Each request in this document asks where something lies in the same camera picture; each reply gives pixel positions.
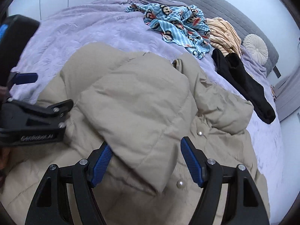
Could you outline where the yellow striped garment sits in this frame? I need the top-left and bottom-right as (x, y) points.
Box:
(206, 17), (242, 57)

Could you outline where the round cream pleated cushion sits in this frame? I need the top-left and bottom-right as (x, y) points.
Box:
(243, 34), (269, 66)

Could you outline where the grey curtain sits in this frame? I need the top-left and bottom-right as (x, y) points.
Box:
(274, 67), (299, 121)

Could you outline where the grey quilted headboard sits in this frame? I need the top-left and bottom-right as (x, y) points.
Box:
(173, 0), (279, 74)

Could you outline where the person's left hand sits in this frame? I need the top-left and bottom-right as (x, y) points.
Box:
(0, 147), (11, 188)

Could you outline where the beige puffer jacket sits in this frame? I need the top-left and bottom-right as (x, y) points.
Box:
(1, 43), (269, 224)

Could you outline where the black garment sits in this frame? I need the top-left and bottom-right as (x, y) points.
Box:
(211, 48), (276, 125)

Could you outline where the blue monkey print garment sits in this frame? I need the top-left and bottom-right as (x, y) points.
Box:
(125, 3), (211, 59)

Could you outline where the lavender plush bed blanket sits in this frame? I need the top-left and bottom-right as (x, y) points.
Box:
(12, 0), (283, 206)

